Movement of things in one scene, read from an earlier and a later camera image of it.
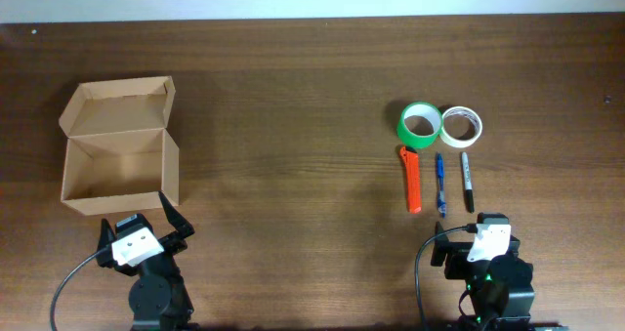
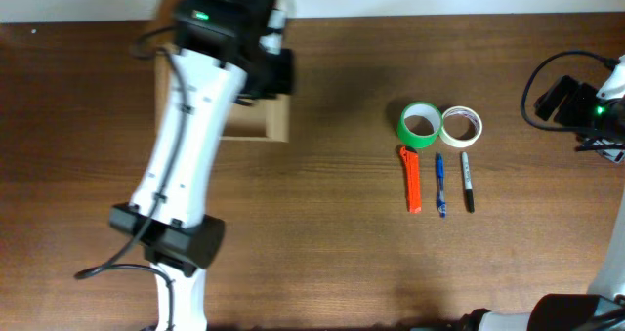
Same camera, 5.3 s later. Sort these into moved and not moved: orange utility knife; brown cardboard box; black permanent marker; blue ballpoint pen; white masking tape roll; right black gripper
Moved: right black gripper; brown cardboard box
Not moved: orange utility knife; blue ballpoint pen; white masking tape roll; black permanent marker
